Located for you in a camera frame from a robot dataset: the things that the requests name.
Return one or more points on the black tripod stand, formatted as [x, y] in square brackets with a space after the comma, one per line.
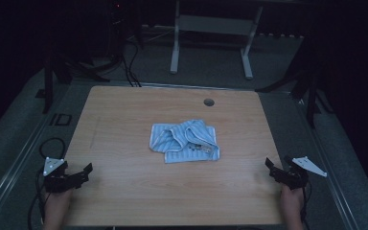
[311, 96]
[48, 86]

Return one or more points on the dark computer tower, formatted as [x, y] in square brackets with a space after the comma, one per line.
[118, 22]

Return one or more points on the metal floor rail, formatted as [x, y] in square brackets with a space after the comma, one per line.
[329, 179]
[22, 159]

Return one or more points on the person's left hand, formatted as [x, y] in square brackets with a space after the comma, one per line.
[57, 204]

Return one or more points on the blue striped towel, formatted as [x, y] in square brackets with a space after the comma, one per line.
[179, 142]

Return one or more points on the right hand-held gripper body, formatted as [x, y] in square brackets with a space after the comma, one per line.
[295, 177]

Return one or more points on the grey round table grommet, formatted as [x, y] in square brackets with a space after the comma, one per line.
[209, 102]

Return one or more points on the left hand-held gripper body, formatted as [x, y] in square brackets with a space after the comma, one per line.
[55, 179]

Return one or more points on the white metal desk frame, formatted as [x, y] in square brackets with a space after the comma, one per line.
[217, 25]

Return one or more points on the person's right hand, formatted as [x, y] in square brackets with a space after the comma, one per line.
[291, 202]

